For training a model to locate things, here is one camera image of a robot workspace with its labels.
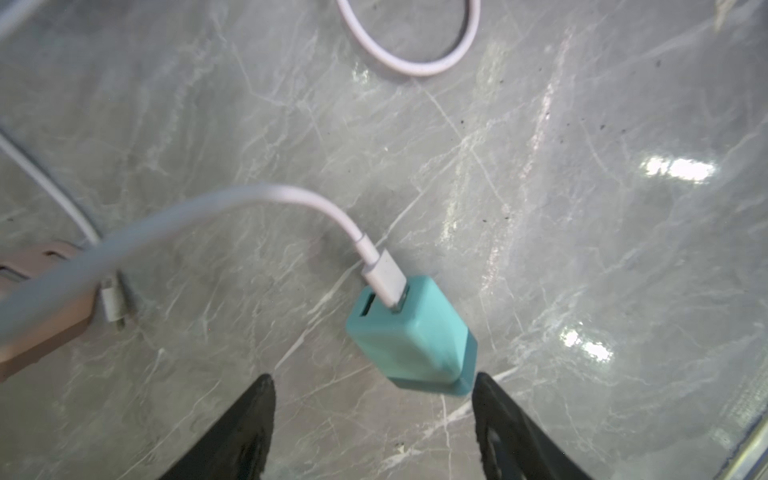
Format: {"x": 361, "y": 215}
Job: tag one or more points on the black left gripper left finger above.
{"x": 238, "y": 443}

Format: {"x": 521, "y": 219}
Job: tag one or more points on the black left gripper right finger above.
{"x": 512, "y": 446}

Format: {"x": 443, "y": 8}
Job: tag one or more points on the teal USB charger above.
{"x": 425, "y": 346}

